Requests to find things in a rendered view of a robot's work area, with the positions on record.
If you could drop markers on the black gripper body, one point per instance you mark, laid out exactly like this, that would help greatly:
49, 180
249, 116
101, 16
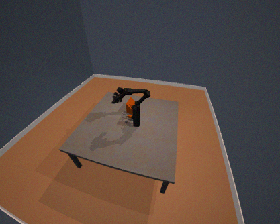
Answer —
118, 98

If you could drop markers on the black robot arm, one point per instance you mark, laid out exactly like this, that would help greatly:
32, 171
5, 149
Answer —
129, 91

